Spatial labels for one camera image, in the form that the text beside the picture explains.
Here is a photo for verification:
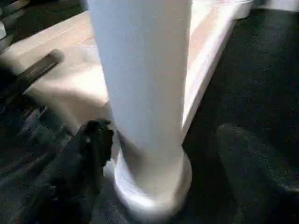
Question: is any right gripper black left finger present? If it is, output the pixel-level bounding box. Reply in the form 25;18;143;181
14;119;115;224

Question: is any white plastic table top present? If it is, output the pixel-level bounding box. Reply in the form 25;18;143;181
0;0;254;222

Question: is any white plastic table leg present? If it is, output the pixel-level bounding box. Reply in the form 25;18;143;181
85;0;193;206

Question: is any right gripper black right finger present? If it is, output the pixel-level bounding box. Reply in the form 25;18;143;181
216;123;299;224

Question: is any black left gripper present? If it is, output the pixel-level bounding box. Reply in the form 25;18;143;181
0;49;65;122

